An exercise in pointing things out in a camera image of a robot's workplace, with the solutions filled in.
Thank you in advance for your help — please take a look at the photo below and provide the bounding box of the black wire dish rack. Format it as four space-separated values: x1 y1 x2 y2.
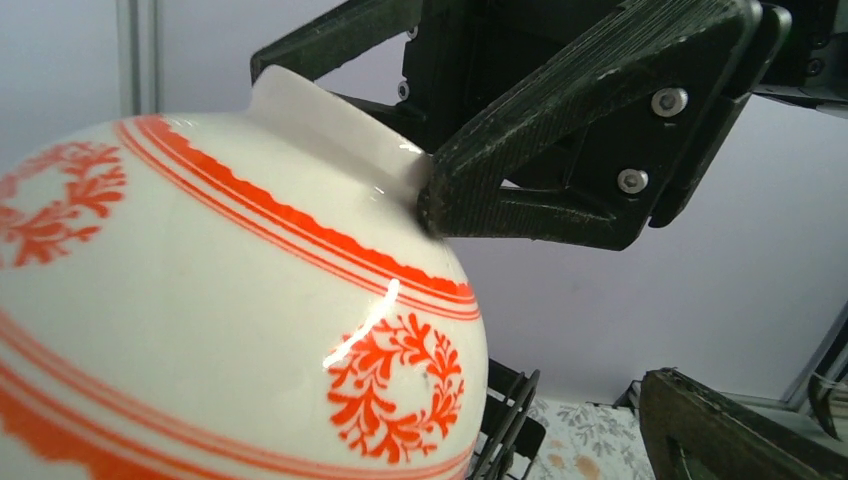
465 359 546 480

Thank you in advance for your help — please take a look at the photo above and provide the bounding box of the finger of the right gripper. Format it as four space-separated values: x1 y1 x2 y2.
250 0 424 82

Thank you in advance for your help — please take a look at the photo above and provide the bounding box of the red white patterned bowl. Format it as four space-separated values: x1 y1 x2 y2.
1 67 488 479

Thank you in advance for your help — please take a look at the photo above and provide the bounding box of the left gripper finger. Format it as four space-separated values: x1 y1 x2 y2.
639 368 847 479

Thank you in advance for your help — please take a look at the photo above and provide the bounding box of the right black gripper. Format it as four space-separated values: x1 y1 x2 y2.
359 1 847 251

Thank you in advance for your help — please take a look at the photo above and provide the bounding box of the floral table mat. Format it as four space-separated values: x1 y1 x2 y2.
528 396 655 480

